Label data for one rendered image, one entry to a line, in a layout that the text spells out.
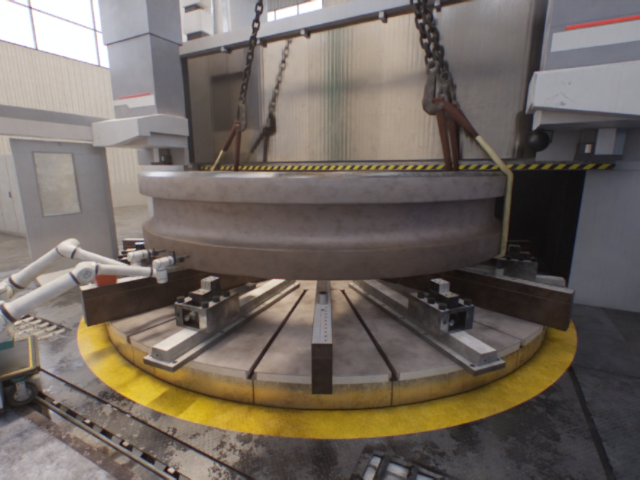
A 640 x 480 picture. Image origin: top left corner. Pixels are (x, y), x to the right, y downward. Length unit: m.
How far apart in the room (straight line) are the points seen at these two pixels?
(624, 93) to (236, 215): 3.27
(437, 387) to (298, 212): 1.83
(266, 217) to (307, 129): 3.43
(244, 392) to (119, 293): 1.75
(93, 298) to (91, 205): 3.49
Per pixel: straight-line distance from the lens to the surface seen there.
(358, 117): 5.86
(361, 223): 2.99
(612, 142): 4.43
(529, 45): 5.63
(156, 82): 6.58
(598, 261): 5.74
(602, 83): 3.64
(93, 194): 7.22
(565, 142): 4.55
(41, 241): 6.92
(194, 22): 8.21
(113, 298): 3.98
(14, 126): 6.67
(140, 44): 6.88
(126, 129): 6.34
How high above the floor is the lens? 1.79
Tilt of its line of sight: 12 degrees down
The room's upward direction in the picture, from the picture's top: straight up
